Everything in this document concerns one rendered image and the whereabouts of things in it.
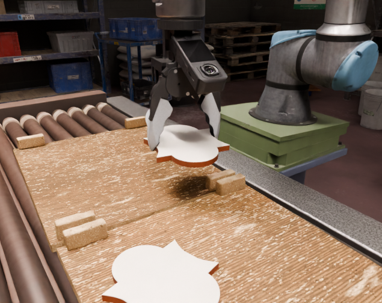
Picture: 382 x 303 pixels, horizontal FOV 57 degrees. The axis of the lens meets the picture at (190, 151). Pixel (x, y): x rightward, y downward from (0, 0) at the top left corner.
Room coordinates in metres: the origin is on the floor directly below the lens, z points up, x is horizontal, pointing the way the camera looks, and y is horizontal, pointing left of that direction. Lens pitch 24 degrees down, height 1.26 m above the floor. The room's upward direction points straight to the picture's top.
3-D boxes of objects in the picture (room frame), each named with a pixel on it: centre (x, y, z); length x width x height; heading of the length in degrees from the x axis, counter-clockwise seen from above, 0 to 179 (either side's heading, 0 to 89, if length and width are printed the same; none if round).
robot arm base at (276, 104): (0.95, -0.26, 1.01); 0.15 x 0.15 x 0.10
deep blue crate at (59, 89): (4.72, 1.62, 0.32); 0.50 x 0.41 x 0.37; 121
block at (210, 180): (0.58, -0.06, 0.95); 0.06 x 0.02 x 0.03; 122
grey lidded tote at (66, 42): (4.72, 1.54, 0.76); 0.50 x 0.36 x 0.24; 130
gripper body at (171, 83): (0.58, 0.02, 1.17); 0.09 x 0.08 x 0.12; 22
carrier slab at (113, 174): (0.67, 0.16, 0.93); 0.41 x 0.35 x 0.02; 32
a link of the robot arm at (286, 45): (0.95, -0.27, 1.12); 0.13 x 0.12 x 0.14; 37
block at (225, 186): (0.56, -0.07, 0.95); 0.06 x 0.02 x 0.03; 123
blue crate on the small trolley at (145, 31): (4.03, 0.60, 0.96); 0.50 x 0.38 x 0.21; 49
